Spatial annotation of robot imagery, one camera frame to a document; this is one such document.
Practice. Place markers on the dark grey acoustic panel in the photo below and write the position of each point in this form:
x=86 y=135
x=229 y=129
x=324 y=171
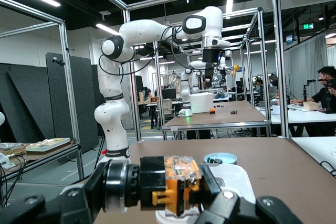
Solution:
x=81 y=103
x=26 y=103

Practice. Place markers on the small cardboard box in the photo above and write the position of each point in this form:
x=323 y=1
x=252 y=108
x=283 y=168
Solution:
x=311 y=106

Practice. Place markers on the orange black push-button switch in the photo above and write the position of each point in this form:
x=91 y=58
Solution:
x=178 y=182

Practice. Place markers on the white lidded box grey clips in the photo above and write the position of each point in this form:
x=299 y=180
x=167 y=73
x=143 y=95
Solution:
x=236 y=179

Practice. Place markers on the green black push-button switch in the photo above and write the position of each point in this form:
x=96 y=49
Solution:
x=216 y=160

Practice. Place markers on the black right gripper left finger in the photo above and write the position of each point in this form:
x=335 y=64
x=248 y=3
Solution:
x=52 y=208

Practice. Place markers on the aluminium background cell frame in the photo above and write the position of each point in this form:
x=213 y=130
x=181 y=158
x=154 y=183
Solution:
x=261 y=51

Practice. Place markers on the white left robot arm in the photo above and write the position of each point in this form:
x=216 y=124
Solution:
x=113 y=119

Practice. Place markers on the yellow ball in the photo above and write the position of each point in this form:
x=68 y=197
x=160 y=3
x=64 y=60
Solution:
x=236 y=68

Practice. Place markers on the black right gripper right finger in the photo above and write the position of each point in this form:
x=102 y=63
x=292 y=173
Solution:
x=231 y=208

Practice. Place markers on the black computer monitor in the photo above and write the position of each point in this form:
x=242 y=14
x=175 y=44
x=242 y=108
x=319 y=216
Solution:
x=168 y=94

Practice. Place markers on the flat tray with snacks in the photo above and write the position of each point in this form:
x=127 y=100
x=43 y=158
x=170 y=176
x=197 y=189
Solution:
x=50 y=144

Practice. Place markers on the grey office chair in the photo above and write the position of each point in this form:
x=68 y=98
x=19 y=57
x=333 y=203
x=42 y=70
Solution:
x=165 y=107

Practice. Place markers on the woven basket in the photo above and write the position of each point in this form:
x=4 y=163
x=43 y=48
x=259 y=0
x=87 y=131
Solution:
x=11 y=148

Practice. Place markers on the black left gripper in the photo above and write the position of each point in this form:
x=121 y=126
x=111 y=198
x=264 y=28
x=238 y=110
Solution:
x=210 y=56

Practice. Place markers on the white background box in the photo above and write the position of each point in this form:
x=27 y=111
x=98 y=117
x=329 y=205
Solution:
x=201 y=103

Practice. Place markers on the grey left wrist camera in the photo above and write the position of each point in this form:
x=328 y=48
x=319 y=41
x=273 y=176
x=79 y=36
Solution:
x=229 y=54

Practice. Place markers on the small frame-mounted camera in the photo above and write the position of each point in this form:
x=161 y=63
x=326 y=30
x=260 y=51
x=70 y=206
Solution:
x=56 y=60

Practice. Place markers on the white office desk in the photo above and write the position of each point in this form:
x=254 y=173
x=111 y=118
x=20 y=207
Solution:
x=302 y=117

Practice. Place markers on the brown background work table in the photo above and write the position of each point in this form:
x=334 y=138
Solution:
x=223 y=119

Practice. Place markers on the white side table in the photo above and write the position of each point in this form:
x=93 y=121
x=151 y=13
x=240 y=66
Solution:
x=317 y=150

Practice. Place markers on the light blue round plate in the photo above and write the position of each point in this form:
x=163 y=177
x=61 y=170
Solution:
x=228 y=159

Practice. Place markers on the brown side table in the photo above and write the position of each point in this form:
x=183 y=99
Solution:
x=47 y=154

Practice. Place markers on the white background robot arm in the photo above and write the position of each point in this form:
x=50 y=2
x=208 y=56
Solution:
x=186 y=95

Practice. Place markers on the small orange block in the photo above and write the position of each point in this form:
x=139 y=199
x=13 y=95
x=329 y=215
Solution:
x=212 y=111

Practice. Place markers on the grey curtain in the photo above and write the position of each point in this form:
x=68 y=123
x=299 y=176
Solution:
x=304 y=72

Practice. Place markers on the green exit sign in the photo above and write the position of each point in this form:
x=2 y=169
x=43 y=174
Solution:
x=308 y=26

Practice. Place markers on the seated person black shirt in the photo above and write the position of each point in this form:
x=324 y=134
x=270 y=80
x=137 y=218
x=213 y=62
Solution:
x=324 y=98

